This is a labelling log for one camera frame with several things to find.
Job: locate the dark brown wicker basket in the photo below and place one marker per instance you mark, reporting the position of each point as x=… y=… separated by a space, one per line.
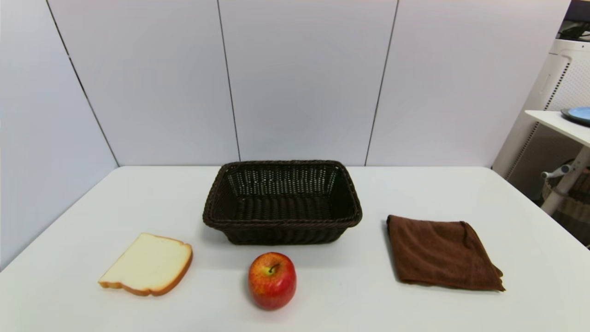
x=281 y=228

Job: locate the dark rimmed round plate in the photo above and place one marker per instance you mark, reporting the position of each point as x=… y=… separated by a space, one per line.
x=580 y=115

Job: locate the brown folded cloth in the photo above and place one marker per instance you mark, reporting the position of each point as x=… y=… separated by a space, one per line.
x=438 y=253

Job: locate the black device on purifier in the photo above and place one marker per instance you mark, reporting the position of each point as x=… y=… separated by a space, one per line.
x=574 y=31

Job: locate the white bread slice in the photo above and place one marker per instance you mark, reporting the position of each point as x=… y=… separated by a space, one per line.
x=147 y=265

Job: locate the tan woven storage basket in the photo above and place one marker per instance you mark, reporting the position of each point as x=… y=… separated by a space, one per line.
x=574 y=207

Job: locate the white side table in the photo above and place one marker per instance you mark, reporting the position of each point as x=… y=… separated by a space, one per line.
x=553 y=121

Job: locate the red yellow apple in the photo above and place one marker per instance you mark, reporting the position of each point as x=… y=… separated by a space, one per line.
x=272 y=281

